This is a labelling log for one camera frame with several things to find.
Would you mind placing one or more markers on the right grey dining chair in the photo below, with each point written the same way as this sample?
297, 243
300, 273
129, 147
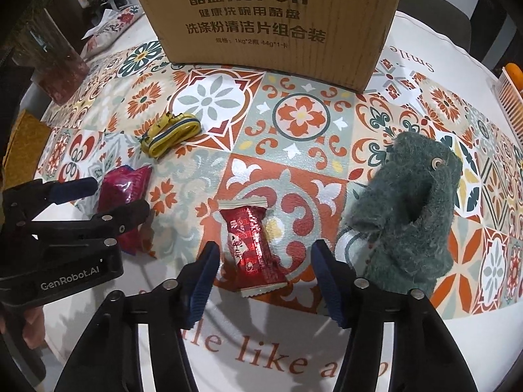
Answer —
441, 16

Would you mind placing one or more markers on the magenta snack packet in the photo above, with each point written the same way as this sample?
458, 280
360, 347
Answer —
120, 186

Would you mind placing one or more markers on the red candy packet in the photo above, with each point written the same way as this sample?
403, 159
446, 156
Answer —
257, 271

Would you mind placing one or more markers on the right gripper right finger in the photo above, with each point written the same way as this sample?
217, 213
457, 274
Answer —
425, 355

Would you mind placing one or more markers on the woven yellow placemat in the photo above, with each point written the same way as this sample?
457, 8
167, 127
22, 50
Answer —
27, 141

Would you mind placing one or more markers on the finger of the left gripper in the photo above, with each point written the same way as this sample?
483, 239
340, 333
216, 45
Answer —
24, 202
102, 222

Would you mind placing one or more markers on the glass vase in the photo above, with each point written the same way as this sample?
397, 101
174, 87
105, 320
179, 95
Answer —
59, 69

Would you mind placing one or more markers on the white fruit basket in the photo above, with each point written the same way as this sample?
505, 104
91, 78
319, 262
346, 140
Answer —
512, 104

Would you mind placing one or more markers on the white shoe rack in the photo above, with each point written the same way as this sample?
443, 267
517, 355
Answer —
96, 8

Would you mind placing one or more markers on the brown cardboard box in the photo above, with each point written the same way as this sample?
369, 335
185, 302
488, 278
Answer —
334, 41

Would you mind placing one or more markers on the floral fabric pouch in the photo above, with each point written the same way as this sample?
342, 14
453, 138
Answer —
112, 25

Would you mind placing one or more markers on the patterned tablecloth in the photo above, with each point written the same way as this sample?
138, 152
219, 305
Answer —
309, 148

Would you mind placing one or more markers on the orange fruit front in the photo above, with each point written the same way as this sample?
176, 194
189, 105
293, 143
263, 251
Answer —
515, 74

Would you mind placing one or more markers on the person's left hand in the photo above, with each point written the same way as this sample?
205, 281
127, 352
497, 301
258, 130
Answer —
33, 331

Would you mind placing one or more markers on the yellow minion pouch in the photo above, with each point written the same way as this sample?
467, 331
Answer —
167, 132

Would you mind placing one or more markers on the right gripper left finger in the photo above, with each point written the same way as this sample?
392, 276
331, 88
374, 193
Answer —
106, 356

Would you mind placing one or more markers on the green fuzzy glove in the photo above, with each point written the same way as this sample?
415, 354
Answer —
406, 211

